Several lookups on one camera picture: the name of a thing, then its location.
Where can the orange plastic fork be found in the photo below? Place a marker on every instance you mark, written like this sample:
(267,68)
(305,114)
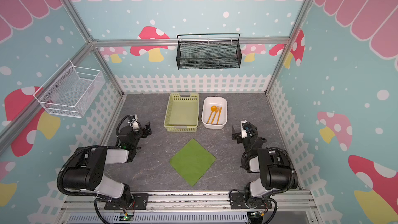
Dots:
(215,110)

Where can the green paper napkin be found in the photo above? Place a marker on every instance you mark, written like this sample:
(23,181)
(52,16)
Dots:
(192,162)

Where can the white wire mesh basket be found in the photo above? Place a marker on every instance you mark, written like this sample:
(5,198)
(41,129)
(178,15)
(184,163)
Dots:
(70,93)

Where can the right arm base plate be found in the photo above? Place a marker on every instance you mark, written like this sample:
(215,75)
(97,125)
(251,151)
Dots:
(239,200)

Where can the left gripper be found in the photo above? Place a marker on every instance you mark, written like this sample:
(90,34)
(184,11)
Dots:
(144,129)

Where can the white plastic tub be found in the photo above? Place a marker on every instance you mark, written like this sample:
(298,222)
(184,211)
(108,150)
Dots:
(215,101)

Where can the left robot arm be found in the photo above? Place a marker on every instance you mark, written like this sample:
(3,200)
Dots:
(83,172)

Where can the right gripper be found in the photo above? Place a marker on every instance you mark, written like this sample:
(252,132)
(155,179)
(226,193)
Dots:
(238,132)

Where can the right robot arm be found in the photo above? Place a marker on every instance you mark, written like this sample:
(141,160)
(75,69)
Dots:
(273,165)

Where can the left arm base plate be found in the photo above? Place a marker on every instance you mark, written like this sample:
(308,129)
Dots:
(135,201)

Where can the aluminium mounting rail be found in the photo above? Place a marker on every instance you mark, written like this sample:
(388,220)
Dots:
(196,207)

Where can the black wire mesh basket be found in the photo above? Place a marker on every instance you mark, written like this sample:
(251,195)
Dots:
(209,51)

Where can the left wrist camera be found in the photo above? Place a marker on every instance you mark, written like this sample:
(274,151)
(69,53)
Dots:
(132,120)

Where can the orange plastic spoon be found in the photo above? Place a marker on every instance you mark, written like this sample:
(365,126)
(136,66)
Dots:
(211,113)

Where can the green perforated plastic basket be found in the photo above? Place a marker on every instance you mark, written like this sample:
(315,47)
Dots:
(182,114)

